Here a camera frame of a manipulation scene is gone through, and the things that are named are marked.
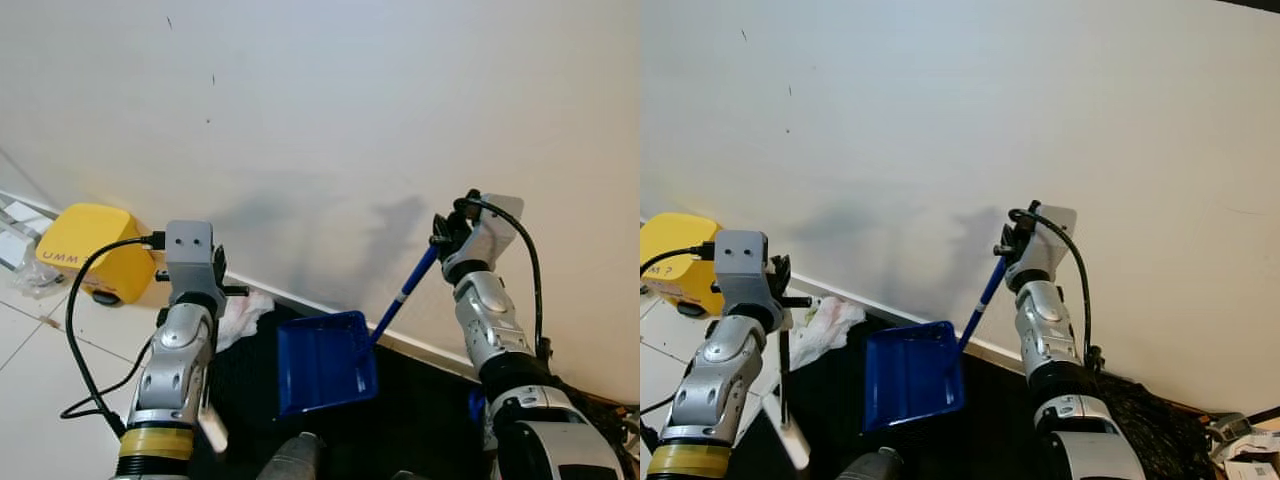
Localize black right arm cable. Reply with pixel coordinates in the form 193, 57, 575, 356
455, 195, 553, 363
1008, 205, 1101, 373

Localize white crumpled plastic bag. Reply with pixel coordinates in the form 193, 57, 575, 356
215, 290, 276, 351
790, 296, 868, 371

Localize grey handheld device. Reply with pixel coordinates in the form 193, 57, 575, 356
1205, 412, 1251, 446

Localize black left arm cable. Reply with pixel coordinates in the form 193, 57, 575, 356
60, 232, 166, 438
640, 243, 719, 449

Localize white flat panels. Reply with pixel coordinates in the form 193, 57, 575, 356
0, 197, 58, 271

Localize blue plastic dustpan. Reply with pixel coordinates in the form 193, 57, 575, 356
277, 243, 443, 418
863, 255, 1009, 434

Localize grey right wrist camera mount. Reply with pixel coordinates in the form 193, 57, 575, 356
465, 193, 526, 269
1025, 205, 1079, 281

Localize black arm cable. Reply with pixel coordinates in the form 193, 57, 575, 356
455, 195, 553, 363
60, 232, 166, 438
640, 243, 719, 449
1008, 205, 1101, 373

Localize grey left robot leg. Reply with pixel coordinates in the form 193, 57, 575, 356
257, 432, 326, 480
835, 447, 906, 480

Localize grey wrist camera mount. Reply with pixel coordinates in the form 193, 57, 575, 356
165, 221, 226, 301
1025, 205, 1079, 281
465, 193, 526, 269
717, 231, 776, 306

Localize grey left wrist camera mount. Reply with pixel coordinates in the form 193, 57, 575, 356
717, 231, 776, 306
165, 221, 226, 301

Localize yellow plastic box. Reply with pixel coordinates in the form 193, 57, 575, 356
37, 203, 158, 304
640, 212, 726, 318

